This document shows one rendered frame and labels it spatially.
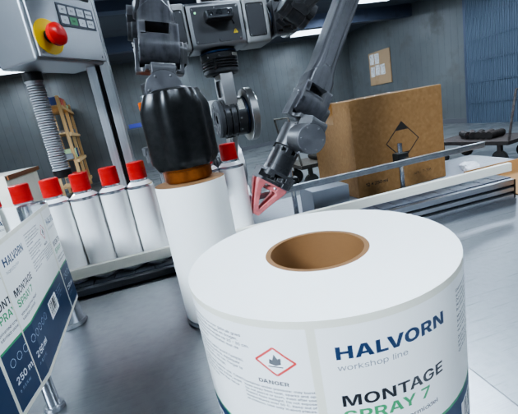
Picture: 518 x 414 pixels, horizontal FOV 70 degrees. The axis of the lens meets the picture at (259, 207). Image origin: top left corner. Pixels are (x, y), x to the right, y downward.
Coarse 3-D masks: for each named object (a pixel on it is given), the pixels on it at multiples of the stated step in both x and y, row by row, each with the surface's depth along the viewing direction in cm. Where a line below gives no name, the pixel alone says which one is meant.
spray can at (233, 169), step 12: (228, 144) 74; (228, 156) 74; (228, 168) 74; (240, 168) 75; (228, 180) 75; (240, 180) 75; (228, 192) 75; (240, 192) 75; (240, 204) 76; (240, 216) 76; (252, 216) 78
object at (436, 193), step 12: (480, 180) 91; (492, 180) 89; (432, 192) 88; (444, 192) 86; (384, 204) 86; (396, 204) 84; (408, 204) 84; (156, 264) 74; (168, 264) 73; (120, 276) 71
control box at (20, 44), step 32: (0, 0) 62; (32, 0) 63; (64, 0) 69; (0, 32) 64; (32, 32) 63; (96, 32) 76; (0, 64) 67; (32, 64) 66; (64, 64) 71; (96, 64) 76
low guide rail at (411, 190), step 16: (464, 176) 85; (480, 176) 87; (384, 192) 82; (400, 192) 82; (416, 192) 83; (336, 208) 79; (352, 208) 80; (256, 224) 76; (128, 256) 71; (144, 256) 71; (160, 256) 72; (80, 272) 69; (96, 272) 70
